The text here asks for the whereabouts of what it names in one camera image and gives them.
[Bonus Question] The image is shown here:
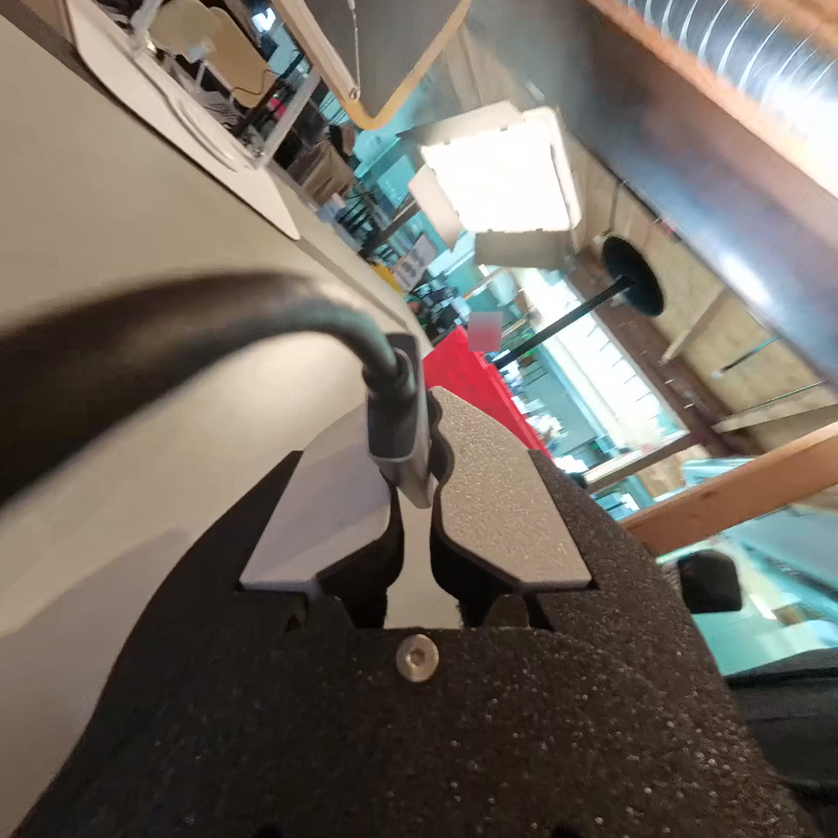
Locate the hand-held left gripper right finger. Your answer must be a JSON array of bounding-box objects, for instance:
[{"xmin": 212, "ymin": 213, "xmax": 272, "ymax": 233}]
[{"xmin": 429, "ymin": 386, "xmax": 594, "ymax": 595}]

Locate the grey plug with black cable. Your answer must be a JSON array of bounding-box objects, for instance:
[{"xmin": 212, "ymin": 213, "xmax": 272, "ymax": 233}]
[{"xmin": 0, "ymin": 271, "xmax": 438, "ymax": 510}]

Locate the black wall speaker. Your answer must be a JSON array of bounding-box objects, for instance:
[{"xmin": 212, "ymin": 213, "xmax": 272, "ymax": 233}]
[{"xmin": 676, "ymin": 550, "xmax": 745, "ymax": 616}]

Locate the bright square light panel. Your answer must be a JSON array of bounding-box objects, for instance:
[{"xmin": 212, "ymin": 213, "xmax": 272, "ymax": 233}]
[{"xmin": 407, "ymin": 101, "xmax": 585, "ymax": 271}]

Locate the wooden post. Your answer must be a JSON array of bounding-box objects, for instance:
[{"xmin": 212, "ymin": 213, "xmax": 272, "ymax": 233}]
[{"xmin": 622, "ymin": 435, "xmax": 838, "ymax": 557}]

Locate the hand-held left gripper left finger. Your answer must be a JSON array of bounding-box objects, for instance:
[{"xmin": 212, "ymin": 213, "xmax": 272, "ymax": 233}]
[{"xmin": 239, "ymin": 406, "xmax": 403, "ymax": 598}]

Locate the black pole stand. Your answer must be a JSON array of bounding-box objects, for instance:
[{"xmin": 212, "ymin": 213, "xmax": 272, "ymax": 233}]
[{"xmin": 504, "ymin": 236, "xmax": 666, "ymax": 365}]

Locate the metal air duct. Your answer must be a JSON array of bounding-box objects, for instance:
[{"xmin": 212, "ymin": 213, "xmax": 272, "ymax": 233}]
[{"xmin": 622, "ymin": 0, "xmax": 838, "ymax": 132}]

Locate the red plastic bin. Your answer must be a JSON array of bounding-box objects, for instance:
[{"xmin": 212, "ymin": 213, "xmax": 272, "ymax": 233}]
[{"xmin": 422, "ymin": 327, "xmax": 552, "ymax": 459}]

